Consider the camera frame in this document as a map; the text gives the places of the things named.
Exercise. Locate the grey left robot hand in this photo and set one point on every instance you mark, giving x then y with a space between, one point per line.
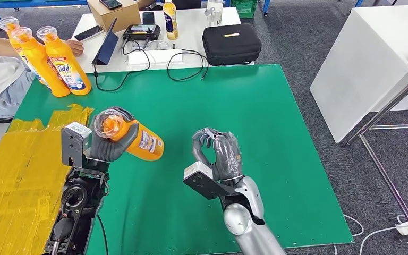
105 149

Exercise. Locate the person's right hand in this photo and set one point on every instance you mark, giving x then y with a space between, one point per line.
76 47

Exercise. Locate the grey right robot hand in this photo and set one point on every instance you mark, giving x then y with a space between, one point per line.
227 158

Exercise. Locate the orange detergent bottle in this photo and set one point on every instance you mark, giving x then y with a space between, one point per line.
144 142
45 70
10 30
66 70

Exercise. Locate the black smartphone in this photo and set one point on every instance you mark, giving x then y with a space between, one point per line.
89 33
148 18
110 3

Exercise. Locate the dark blue tablet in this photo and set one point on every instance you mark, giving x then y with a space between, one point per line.
106 48

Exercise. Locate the brown cardboard box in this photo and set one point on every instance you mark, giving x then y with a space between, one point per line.
116 17

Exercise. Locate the black handheld controller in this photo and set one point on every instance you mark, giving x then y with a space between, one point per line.
141 32

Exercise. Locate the flat white box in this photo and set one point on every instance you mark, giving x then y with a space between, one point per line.
154 57

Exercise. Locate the clear safety glasses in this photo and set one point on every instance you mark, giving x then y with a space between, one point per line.
158 45

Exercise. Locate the person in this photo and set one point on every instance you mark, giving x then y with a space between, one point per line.
0 88
186 3

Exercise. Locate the black zip case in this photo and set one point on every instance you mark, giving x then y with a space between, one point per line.
231 45

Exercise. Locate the white table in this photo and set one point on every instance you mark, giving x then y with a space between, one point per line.
190 35

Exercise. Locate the clear plastic jug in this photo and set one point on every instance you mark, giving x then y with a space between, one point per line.
214 14

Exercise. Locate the green plastic crate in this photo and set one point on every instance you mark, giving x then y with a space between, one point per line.
244 8

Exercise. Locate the white cabinet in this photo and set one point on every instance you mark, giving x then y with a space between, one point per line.
359 70

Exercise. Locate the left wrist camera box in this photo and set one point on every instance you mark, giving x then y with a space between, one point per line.
73 142

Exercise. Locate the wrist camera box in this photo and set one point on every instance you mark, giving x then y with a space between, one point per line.
73 142
202 181

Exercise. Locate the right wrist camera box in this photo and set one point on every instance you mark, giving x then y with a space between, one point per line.
202 181

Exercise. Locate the blue metal frame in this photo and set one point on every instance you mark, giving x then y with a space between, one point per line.
31 3

